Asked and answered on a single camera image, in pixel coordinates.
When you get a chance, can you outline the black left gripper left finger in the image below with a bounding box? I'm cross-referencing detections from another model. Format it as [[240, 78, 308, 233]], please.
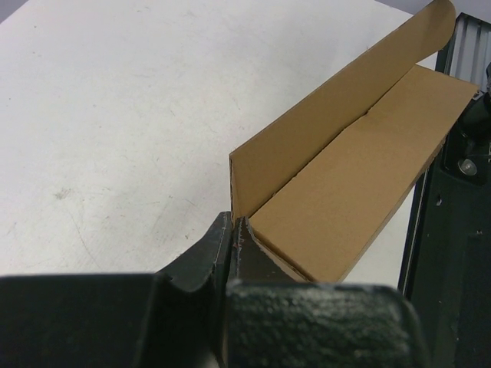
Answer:
[[1, 212, 232, 367]]

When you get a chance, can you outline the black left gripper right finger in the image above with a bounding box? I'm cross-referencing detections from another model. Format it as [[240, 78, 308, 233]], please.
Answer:
[[224, 218, 430, 367]]

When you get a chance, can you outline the brown cardboard box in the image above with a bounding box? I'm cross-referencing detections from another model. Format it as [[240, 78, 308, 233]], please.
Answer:
[[229, 1, 477, 282]]

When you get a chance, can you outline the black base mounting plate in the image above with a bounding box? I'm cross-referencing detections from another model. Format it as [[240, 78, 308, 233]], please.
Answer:
[[397, 11, 491, 368]]

